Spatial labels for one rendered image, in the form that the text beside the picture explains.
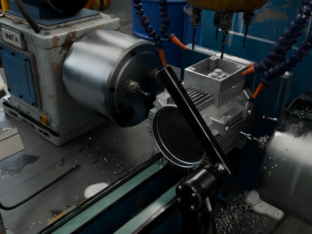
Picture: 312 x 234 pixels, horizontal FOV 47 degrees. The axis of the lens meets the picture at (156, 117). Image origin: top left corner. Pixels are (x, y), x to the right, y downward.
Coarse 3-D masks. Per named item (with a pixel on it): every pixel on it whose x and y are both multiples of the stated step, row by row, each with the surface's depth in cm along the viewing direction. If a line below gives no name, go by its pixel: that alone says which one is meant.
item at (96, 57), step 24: (72, 48) 101; (96, 48) 96; (120, 48) 93; (144, 48) 96; (72, 72) 98; (96, 72) 93; (120, 72) 92; (144, 72) 99; (72, 96) 103; (96, 96) 94; (120, 96) 95; (144, 96) 103; (120, 120) 98
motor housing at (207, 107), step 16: (192, 96) 82; (208, 96) 82; (160, 112) 86; (176, 112) 93; (208, 112) 80; (224, 112) 83; (240, 112) 84; (160, 128) 90; (176, 128) 94; (240, 128) 85; (160, 144) 89; (176, 144) 92; (192, 144) 94; (224, 144) 82; (176, 160) 88; (192, 160) 87; (208, 160) 80
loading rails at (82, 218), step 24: (144, 168) 89; (168, 168) 91; (120, 192) 81; (144, 192) 87; (168, 192) 81; (72, 216) 74; (96, 216) 75; (120, 216) 82; (144, 216) 75; (168, 216) 76
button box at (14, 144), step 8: (8, 128) 75; (16, 128) 73; (0, 136) 71; (8, 136) 72; (16, 136) 73; (0, 144) 71; (8, 144) 72; (16, 144) 73; (0, 152) 71; (8, 152) 72; (16, 152) 73; (0, 160) 71
